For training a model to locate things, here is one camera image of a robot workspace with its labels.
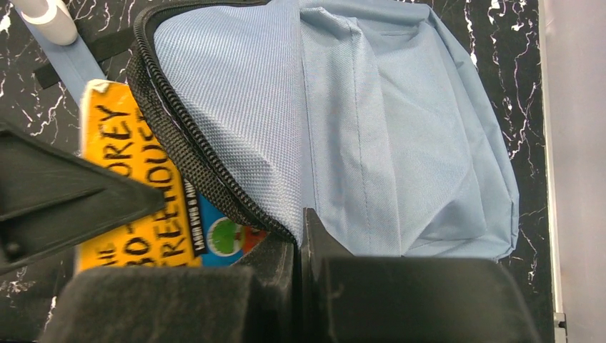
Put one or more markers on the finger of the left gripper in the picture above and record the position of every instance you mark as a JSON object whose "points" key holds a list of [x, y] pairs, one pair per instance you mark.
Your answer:
{"points": [[52, 200]]}

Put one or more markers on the blue student backpack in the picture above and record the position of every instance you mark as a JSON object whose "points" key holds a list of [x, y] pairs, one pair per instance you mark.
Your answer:
{"points": [[369, 112]]}

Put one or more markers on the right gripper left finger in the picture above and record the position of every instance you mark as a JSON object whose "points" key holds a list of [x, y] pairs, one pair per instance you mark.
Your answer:
{"points": [[250, 301]]}

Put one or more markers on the white vertical pvc pipe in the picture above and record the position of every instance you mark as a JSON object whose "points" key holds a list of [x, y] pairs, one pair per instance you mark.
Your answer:
{"points": [[50, 18]]}

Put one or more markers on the orange treehouse book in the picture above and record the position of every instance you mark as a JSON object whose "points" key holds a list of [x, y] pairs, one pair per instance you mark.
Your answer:
{"points": [[161, 219]]}

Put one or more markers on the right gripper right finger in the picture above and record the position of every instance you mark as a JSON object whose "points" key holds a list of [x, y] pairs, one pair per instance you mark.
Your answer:
{"points": [[405, 299]]}

